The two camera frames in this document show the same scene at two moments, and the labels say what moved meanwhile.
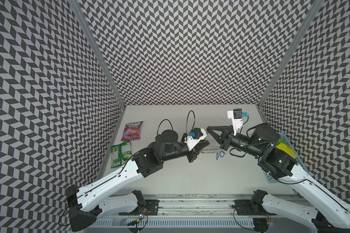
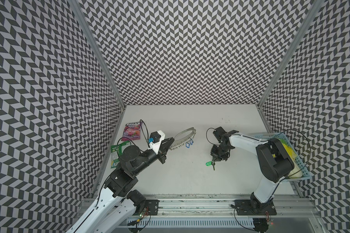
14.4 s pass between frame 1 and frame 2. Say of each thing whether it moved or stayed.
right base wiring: stayed
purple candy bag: stayed
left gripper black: moved
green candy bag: stayed
